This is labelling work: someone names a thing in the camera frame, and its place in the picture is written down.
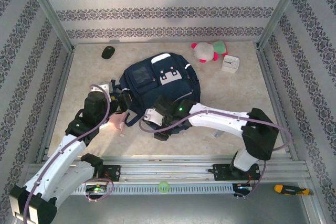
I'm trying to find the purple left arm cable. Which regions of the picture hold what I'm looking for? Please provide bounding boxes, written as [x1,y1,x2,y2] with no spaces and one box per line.
[23,84,114,223]

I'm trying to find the yellow black utility knife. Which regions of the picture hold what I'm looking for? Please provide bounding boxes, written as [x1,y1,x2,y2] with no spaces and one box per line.
[274,184,314,197]

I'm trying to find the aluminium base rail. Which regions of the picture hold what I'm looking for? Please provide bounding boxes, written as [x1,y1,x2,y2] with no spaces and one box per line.
[26,155,308,183]

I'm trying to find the aluminium side rail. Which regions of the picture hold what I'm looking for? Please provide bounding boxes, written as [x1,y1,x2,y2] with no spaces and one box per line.
[35,48,77,164]
[255,47,299,163]

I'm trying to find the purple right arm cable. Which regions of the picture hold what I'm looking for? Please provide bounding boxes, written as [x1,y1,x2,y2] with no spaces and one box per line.
[138,110,292,198]

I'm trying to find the green tape roll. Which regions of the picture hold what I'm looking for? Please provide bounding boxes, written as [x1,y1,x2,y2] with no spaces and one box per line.
[158,181,170,194]

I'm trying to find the small electronics board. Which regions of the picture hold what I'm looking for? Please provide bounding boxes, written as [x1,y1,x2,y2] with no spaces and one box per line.
[233,183,253,199]
[86,185,107,193]

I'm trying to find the white pink green plush toy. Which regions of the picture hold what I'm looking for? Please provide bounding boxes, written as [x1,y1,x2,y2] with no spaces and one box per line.
[191,40,229,65]

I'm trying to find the aluminium frame post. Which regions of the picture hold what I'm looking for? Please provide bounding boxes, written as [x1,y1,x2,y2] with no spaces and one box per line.
[257,0,308,50]
[22,0,76,51]

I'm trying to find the small pink box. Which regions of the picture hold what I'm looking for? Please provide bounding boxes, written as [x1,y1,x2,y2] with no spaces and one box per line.
[108,113,129,137]

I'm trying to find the white square alarm clock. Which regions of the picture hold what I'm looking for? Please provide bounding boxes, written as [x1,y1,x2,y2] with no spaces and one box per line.
[221,54,240,73]

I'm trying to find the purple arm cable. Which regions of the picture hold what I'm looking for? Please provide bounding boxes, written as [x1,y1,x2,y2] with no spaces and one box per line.
[23,84,114,223]
[138,110,292,198]

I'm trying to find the navy blue backpack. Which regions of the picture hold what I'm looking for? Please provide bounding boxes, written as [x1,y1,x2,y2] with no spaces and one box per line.
[110,52,202,142]

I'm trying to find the slotted grey cable duct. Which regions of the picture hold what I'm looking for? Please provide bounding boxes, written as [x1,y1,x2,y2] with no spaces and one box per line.
[35,183,234,196]

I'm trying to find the black computer mouse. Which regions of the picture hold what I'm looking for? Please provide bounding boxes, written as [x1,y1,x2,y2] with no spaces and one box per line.
[101,46,116,60]

